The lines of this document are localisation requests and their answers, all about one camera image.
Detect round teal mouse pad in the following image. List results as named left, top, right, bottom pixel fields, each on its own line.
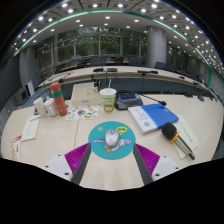
left=87, top=120, right=137, bottom=161

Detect white paper sheet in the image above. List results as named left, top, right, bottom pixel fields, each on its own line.
left=173, top=113, right=200, bottom=160

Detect black handheld microphone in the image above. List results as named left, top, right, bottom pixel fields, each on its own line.
left=161, top=121, right=196, bottom=161

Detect dark office chairs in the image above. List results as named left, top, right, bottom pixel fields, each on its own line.
left=59, top=54, right=201, bottom=76

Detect long curved wooden desk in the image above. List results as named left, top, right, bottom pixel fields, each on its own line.
left=38, top=65, right=214, bottom=101

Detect black gooseneck microphone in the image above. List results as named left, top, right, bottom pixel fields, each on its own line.
left=138, top=93, right=168, bottom=107

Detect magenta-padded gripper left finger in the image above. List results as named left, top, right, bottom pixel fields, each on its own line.
left=43, top=142, right=92, bottom=185

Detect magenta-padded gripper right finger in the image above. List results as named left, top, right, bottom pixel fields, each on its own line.
left=132, top=143, right=183, bottom=186

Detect white booklet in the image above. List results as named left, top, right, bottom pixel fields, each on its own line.
left=20, top=114, right=41, bottom=143

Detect colourful sticker sheet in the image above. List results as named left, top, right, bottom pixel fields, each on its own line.
left=65, top=104, right=100, bottom=121

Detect red and white leaflet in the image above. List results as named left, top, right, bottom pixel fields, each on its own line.
left=9, top=134, right=23, bottom=163

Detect silver computer mouse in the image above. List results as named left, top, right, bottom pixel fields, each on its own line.
left=104, top=128, right=120, bottom=148

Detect beige cardboard box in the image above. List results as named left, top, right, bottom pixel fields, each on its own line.
left=70, top=82, right=104, bottom=108

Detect red bottle with green band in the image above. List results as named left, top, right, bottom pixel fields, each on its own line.
left=49, top=81, right=69, bottom=117

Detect blue and white book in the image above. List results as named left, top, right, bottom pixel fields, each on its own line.
left=127, top=102, right=180, bottom=135

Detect ceiling lights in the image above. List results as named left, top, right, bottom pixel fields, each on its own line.
left=13, top=1, right=224, bottom=73

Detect white lidded cup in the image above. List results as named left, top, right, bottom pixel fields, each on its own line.
left=43, top=97, right=59, bottom=118

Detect grey desktop conference unit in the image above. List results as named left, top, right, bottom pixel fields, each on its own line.
left=114, top=92, right=144, bottom=111

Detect white paper cup with straw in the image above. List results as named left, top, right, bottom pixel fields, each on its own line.
left=99, top=78, right=118, bottom=113

